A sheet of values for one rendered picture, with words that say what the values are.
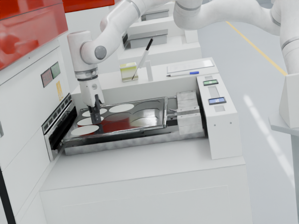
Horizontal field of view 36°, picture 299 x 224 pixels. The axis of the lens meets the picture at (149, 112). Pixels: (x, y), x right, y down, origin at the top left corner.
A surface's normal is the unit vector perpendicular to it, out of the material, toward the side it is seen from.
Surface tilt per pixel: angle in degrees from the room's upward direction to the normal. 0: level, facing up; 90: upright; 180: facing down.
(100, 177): 0
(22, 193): 90
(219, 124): 90
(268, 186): 0
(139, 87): 90
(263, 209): 0
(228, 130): 90
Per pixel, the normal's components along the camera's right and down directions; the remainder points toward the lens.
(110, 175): -0.16, -0.95
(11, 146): 0.99, -0.15
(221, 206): -0.04, 0.29
